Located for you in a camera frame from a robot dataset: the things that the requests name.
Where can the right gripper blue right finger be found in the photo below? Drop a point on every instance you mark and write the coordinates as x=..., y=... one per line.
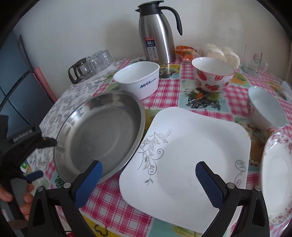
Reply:
x=212, y=184

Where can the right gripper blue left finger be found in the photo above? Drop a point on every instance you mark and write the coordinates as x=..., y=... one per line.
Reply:
x=85, y=183

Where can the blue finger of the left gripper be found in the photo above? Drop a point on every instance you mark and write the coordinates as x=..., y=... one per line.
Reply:
x=33, y=176

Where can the stainless steel round plate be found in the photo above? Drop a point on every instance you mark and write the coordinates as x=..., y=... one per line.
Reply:
x=107, y=128

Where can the white square MAX bowl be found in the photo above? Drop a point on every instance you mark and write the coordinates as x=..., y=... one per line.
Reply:
x=139, y=78

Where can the person's left hand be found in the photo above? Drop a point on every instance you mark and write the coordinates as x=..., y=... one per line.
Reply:
x=28, y=199

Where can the checkered picture tablecloth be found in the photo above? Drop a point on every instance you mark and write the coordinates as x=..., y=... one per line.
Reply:
x=108, y=215

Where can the grey floral white cloth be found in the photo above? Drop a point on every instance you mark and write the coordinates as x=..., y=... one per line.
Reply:
x=73, y=97

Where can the dark blue chair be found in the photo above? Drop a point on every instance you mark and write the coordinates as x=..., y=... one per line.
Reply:
x=25, y=94

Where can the white square floral plate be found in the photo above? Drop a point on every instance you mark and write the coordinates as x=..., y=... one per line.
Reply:
x=160, y=178

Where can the pink floral round plate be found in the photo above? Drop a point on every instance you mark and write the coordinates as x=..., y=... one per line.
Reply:
x=275, y=177

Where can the white floral small bowl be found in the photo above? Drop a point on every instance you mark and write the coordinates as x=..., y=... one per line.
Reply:
x=265, y=110

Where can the strawberry pattern ceramic bowl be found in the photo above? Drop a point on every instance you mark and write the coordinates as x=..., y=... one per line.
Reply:
x=212, y=75

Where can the clear drinking glass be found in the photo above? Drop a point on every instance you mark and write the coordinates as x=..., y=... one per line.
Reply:
x=105, y=58
x=95, y=62

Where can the clear acrylic heart stand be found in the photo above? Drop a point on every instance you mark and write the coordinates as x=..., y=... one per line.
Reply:
x=253, y=63

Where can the bag of white buns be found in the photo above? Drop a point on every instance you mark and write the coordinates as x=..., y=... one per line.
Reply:
x=225, y=54

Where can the orange snack packet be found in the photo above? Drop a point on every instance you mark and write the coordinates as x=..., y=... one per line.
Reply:
x=186, y=53

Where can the stainless steel thermos jug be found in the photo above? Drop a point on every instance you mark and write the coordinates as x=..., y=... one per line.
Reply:
x=156, y=34

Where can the glass teapot black handle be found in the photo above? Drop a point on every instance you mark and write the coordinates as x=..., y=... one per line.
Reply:
x=81, y=70

